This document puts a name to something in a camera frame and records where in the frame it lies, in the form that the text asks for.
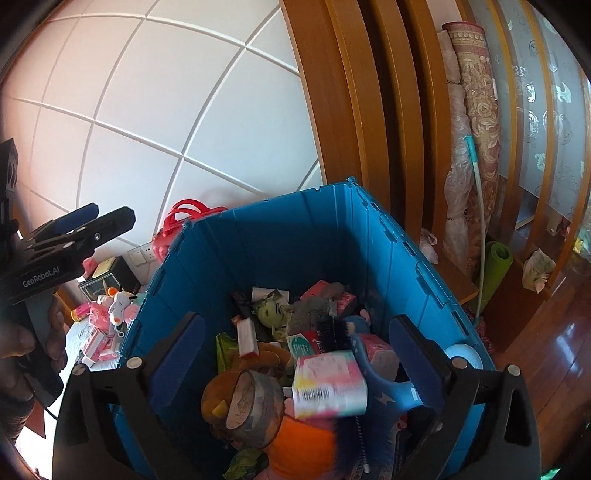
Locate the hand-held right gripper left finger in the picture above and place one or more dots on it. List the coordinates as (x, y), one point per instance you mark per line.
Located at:
(178, 364)

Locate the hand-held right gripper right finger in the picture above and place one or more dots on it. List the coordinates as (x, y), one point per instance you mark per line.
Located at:
(415, 364)

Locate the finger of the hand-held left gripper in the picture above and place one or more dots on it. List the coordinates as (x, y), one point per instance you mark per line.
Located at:
(76, 217)
(99, 228)

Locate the pink white tissue packet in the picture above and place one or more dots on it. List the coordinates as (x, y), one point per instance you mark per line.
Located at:
(330, 385)

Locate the blue plastic crate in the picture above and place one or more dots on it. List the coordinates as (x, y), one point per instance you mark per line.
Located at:
(383, 258)

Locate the person's left hand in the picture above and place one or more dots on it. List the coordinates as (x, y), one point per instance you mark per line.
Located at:
(16, 344)

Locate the small pink tissue packet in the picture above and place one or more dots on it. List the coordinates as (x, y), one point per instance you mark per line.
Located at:
(104, 346)
(99, 316)
(82, 312)
(378, 356)

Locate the small yellow box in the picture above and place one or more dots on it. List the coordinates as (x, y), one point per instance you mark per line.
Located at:
(105, 266)

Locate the blue hairbrush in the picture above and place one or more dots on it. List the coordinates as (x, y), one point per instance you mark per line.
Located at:
(381, 392)

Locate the light blue round lid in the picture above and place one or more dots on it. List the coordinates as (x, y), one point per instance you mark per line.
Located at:
(464, 355)

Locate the green plastic bag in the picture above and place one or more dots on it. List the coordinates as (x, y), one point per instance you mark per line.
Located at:
(226, 350)

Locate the black box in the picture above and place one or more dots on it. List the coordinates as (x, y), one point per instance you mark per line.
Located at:
(117, 277)

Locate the brown plush toy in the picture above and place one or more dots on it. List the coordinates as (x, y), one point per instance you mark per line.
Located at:
(217, 399)

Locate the red white small box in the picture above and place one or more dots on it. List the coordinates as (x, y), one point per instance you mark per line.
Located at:
(247, 339)

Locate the small red suitcase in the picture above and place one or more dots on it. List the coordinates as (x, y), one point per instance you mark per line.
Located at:
(173, 235)

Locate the white plush toy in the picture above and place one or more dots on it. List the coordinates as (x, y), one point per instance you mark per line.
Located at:
(121, 305)

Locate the black bristle brush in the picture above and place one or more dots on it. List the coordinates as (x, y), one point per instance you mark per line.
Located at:
(332, 334)

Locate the brown tape roll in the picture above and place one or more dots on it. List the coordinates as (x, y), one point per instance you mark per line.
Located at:
(256, 408)

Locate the green face mask toy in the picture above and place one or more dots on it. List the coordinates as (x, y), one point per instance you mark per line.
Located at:
(272, 316)

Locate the grey plush toy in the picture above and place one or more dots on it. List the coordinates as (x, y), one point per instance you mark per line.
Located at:
(314, 310)

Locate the green white box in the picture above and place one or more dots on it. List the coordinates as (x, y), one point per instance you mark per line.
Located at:
(300, 344)

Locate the green yoga mat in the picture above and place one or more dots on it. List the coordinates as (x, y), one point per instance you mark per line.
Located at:
(494, 267)

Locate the crumpled cloth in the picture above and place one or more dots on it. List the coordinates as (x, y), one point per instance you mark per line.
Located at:
(538, 271)

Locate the plastic wrapped roll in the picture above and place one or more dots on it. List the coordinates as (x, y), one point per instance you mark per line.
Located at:
(455, 184)

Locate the rolled patterned carpet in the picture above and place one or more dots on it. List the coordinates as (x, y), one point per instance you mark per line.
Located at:
(482, 138)

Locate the patterned frosted glass panel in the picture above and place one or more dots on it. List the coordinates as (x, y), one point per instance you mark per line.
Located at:
(545, 92)

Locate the white wall socket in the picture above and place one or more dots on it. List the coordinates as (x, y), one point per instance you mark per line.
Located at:
(141, 254)

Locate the wooden door frame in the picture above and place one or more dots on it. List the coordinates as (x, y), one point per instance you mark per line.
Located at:
(369, 92)

